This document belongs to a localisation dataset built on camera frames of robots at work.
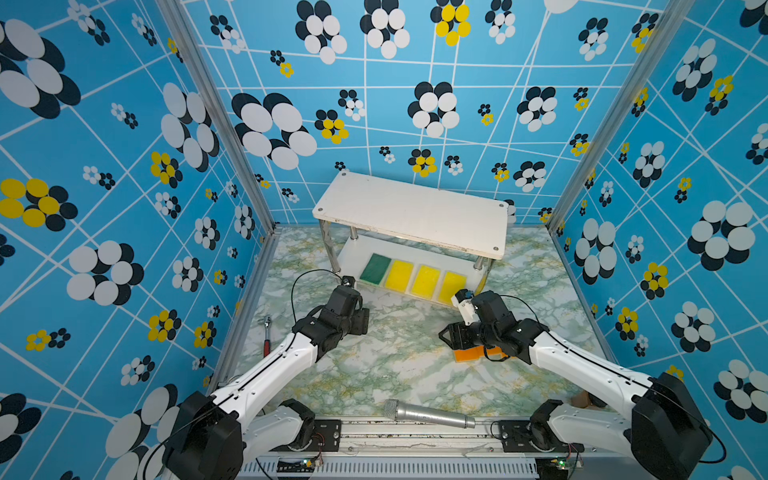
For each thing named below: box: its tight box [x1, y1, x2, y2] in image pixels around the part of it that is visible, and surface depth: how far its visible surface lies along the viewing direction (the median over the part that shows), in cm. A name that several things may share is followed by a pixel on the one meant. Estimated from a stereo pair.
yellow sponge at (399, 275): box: [386, 259, 414, 292], surface depth 99 cm
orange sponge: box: [453, 345, 485, 363], surface depth 86 cm
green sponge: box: [360, 253, 392, 285], surface depth 101 cm
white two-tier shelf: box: [312, 171, 509, 280], surface depth 80 cm
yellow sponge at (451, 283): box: [438, 271, 467, 305], surface depth 98 cm
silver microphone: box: [383, 398, 476, 429], surface depth 75 cm
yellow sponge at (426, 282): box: [412, 265, 441, 300], surface depth 96 cm
